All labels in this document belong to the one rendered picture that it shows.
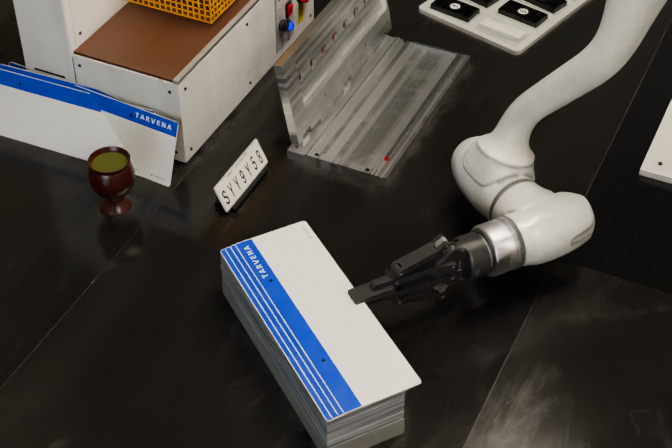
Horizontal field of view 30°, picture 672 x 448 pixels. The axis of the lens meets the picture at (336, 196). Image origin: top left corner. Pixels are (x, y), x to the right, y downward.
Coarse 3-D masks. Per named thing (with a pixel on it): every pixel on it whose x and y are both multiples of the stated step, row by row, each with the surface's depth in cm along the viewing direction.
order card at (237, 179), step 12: (252, 144) 234; (240, 156) 231; (252, 156) 234; (264, 156) 237; (240, 168) 230; (252, 168) 233; (228, 180) 227; (240, 180) 230; (252, 180) 233; (216, 192) 224; (228, 192) 227; (240, 192) 230; (228, 204) 227
